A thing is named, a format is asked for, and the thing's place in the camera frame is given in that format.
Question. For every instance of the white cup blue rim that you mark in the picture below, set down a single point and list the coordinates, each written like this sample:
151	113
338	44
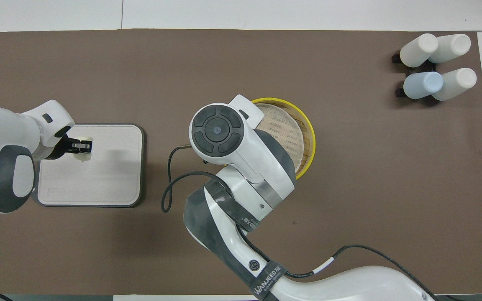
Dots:
454	47

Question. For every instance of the light blue plastic cup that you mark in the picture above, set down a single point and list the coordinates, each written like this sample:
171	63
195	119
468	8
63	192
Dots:
423	85

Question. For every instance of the yellow bamboo steamer tier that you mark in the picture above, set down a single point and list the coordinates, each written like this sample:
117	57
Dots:
310	144

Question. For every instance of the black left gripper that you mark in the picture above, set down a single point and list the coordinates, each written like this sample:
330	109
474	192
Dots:
61	148

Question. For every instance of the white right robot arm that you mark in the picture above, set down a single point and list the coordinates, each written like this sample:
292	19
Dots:
245	175

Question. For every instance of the beige perforated steamer liner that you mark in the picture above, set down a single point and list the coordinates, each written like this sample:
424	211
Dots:
285	129

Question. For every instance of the black cup rack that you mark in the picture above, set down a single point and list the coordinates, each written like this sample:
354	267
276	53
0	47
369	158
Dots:
396	57

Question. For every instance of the brown table mat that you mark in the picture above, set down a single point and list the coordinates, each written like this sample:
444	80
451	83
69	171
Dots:
349	188

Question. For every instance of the white steamed bun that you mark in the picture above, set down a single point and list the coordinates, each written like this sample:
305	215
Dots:
85	157

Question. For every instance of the grey cutting board black rim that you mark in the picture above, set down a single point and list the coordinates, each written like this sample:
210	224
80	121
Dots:
107	175

